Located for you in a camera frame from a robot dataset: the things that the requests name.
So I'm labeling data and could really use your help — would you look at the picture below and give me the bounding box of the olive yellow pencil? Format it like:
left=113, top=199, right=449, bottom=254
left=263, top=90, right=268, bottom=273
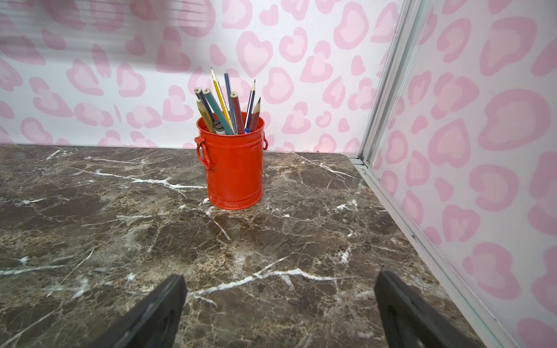
left=197, top=100, right=215, bottom=133

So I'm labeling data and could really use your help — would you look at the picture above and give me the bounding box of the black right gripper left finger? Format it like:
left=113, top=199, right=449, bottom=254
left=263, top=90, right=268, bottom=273
left=88, top=274, right=187, bottom=347

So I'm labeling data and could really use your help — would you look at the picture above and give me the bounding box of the brown pencil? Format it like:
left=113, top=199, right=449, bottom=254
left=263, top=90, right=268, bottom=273
left=249, top=99, right=261, bottom=132

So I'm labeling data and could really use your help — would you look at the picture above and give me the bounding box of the black grey pencil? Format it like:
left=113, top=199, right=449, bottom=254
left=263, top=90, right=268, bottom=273
left=194, top=87, right=215, bottom=123

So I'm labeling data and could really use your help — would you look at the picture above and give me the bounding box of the blue grey pencil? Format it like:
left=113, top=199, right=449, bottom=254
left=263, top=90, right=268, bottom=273
left=224, top=72, right=239, bottom=135

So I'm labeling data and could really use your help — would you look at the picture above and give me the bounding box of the green pencil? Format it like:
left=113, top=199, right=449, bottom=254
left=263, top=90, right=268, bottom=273
left=203, top=88, right=234, bottom=135

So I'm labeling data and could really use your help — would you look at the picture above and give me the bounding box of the red metal pencil bucket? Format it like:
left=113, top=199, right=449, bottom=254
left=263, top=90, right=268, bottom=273
left=195, top=118, right=268, bottom=210

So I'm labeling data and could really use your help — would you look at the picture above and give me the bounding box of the dark blue pencil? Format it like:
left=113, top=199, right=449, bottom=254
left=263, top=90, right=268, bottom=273
left=244, top=80, right=256, bottom=133

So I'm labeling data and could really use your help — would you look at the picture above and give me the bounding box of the aluminium corner frame post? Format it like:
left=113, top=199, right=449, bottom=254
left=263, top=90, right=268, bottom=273
left=350, top=1, right=517, bottom=347

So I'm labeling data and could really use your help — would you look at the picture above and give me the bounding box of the red pencil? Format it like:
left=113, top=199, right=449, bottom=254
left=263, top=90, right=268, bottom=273
left=231, top=91, right=245, bottom=135

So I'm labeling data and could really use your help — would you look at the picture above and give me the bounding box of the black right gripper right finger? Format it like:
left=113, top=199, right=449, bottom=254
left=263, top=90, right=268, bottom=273
left=374, top=271, right=477, bottom=347

